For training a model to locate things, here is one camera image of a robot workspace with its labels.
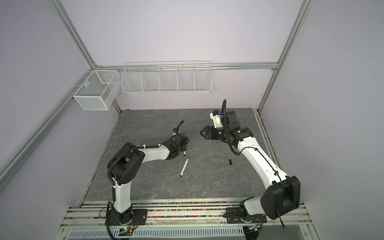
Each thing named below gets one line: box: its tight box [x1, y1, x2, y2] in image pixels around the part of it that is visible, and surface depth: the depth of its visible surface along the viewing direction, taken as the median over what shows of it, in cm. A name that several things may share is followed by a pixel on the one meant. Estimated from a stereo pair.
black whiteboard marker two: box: [179, 157, 189, 177], surface depth 92 cm
